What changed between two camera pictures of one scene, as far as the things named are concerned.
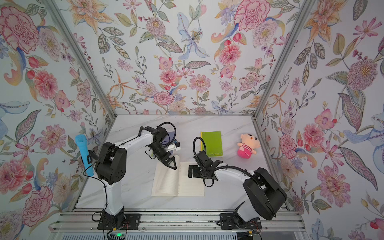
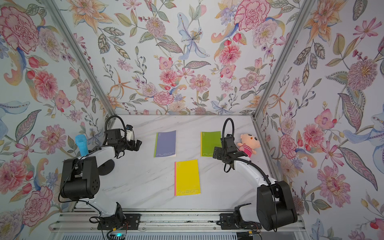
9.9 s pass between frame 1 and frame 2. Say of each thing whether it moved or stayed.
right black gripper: moved
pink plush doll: stayed
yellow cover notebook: moved
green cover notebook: stayed
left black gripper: moved
